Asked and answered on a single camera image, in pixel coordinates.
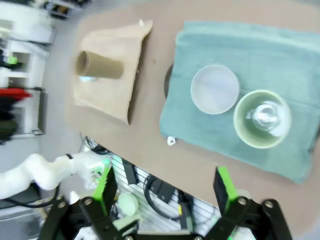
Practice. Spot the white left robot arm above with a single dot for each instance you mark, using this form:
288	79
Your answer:
37	172

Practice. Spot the beige cloth mat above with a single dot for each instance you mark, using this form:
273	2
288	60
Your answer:
107	100

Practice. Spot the blue cloth mat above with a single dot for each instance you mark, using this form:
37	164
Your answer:
262	50

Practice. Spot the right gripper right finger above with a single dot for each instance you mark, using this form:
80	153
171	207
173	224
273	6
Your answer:
225	190

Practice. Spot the grey bowl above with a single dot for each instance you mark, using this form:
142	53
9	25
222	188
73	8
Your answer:
215	90

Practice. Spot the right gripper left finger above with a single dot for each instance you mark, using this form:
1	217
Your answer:
105	190

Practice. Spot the tall brown cup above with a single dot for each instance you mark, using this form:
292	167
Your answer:
105	66

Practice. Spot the tall green cup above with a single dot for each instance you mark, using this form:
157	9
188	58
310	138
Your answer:
240	125

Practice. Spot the pale green round knob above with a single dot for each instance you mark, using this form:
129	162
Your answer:
128	203

